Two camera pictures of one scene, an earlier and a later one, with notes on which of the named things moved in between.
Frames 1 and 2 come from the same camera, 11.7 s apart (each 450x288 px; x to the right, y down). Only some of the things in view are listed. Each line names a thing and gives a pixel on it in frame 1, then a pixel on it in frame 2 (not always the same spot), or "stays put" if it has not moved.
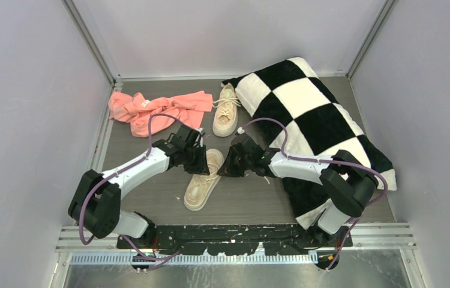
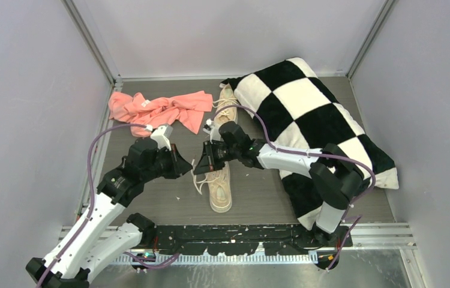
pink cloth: [175, 110] stays put
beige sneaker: [201, 188] to [219, 189]
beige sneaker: [225, 118] stays put
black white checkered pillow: [319, 129] stays put
